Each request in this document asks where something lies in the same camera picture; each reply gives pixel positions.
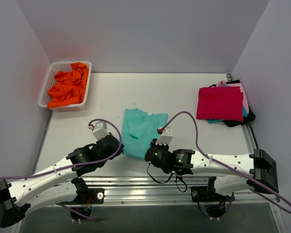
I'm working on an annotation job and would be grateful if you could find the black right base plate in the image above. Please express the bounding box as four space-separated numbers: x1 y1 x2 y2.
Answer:
191 186 235 202

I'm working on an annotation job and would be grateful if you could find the black folded t-shirt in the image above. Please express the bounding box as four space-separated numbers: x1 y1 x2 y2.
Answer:
211 84 256 128

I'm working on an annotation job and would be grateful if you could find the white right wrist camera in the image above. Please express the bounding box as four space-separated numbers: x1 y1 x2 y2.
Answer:
156 127 174 146

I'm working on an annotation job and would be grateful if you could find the teal t-shirt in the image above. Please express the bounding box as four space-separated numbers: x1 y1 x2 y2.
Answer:
208 106 249 124
121 108 168 160

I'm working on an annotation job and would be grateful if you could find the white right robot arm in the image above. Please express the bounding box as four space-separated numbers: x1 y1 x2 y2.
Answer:
145 140 279 200

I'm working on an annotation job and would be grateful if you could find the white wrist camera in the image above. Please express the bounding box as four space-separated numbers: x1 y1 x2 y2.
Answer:
156 127 174 146
88 121 109 141

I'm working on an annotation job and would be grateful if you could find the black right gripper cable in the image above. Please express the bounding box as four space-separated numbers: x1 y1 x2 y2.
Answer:
146 163 188 193

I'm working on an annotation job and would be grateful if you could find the white plastic basket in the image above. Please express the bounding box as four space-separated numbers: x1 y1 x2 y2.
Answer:
38 61 92 111

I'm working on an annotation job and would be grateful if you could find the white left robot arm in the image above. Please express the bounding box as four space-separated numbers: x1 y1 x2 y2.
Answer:
0 135 124 228

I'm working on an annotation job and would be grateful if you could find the teal folded t-shirt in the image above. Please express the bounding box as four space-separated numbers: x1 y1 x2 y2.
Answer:
208 106 249 124

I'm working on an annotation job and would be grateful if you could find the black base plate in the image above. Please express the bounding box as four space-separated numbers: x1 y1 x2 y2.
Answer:
191 186 235 202
61 188 105 205

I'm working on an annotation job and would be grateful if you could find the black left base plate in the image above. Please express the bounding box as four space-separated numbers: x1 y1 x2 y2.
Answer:
61 188 105 205

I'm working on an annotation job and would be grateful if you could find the pink folded t-shirt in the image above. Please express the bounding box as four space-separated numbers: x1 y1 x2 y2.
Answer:
216 80 249 113

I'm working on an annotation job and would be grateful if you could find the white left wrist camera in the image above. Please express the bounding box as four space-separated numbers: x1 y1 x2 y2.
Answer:
88 121 109 141

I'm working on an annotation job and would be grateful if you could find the magenta folded t-shirt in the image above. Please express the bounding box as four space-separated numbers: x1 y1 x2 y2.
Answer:
196 87 243 121

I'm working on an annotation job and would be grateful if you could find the orange t-shirt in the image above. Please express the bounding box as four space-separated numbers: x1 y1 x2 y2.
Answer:
47 62 89 109

